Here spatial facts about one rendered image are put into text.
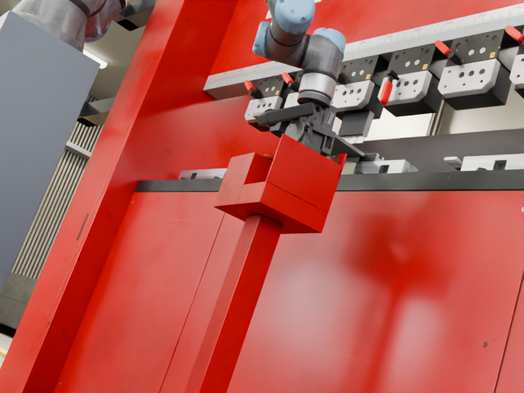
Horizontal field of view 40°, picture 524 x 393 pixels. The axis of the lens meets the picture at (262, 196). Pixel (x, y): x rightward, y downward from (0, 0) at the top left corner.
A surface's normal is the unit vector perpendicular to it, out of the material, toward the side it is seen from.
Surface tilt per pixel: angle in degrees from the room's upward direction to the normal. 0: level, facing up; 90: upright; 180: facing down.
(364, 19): 90
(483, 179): 90
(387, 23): 90
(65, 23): 73
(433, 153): 90
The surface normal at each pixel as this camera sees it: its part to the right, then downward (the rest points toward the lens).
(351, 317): -0.71, -0.41
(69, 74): 0.59, -0.01
